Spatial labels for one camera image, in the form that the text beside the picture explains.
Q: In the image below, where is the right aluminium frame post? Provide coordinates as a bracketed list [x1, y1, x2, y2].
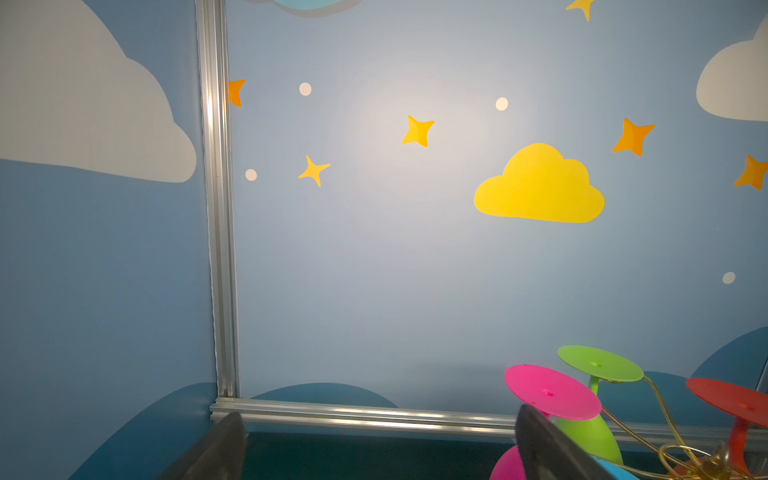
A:
[754, 361, 768, 393]

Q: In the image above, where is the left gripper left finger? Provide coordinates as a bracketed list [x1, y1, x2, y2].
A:
[156, 412, 248, 480]

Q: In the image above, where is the blue wine glass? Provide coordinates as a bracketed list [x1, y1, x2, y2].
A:
[594, 457, 638, 480]

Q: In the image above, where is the aluminium frame post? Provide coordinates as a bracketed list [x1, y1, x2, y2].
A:
[195, 0, 240, 398]
[754, 361, 768, 393]

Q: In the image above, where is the red wine glass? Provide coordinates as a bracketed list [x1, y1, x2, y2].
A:
[686, 378, 768, 472]

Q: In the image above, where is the pink wine glass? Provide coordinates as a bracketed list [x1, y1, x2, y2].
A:
[490, 365, 602, 479]

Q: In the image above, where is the left aluminium frame post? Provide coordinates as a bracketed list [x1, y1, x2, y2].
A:
[195, 0, 240, 398]

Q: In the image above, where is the back green wine glass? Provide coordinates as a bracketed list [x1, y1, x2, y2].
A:
[554, 345, 644, 465]

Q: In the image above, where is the wooden base wire glass rack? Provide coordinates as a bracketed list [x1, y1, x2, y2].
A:
[603, 379, 767, 479]

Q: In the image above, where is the back aluminium frame bar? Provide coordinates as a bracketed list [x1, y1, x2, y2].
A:
[209, 397, 767, 452]

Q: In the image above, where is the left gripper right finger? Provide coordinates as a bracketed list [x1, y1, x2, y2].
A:
[515, 404, 614, 480]

